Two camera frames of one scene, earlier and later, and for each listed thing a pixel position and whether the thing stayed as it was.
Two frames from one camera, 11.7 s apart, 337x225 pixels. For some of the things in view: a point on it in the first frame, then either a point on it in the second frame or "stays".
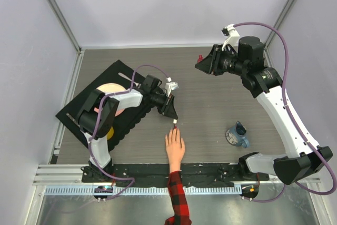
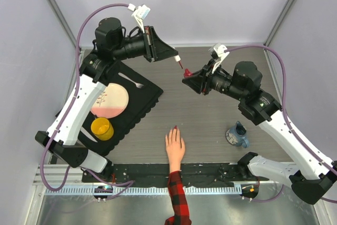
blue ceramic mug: [235, 135] stays
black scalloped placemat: [121, 76] stays
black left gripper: [167, 108] -> [155, 48]
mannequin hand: [175, 149] stays
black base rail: [155, 173] stays
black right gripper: [211, 64] -> [201, 80]
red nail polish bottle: [200, 58] -> [187, 74]
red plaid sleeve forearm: [175, 185] stays
